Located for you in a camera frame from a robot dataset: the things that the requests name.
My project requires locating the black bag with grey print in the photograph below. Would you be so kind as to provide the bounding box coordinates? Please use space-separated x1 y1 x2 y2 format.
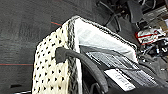
79 44 168 94

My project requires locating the red white package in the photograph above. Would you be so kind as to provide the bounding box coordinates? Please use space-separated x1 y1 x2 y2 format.
134 27 168 46

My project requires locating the black office chair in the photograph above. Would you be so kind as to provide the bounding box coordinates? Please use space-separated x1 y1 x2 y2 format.
96 0 145 33

